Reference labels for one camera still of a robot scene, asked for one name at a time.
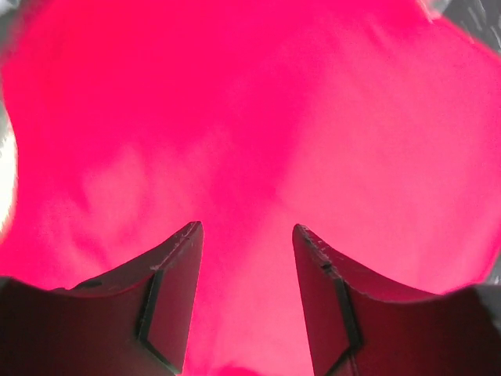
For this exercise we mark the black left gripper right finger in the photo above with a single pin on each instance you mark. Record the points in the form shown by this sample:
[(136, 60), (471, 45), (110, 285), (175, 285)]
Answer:
[(359, 322)]

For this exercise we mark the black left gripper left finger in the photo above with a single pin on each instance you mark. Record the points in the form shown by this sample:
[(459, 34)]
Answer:
[(131, 320)]

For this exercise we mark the pink red t-shirt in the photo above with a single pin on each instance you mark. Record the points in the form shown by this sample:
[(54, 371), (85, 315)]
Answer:
[(68, 227)]

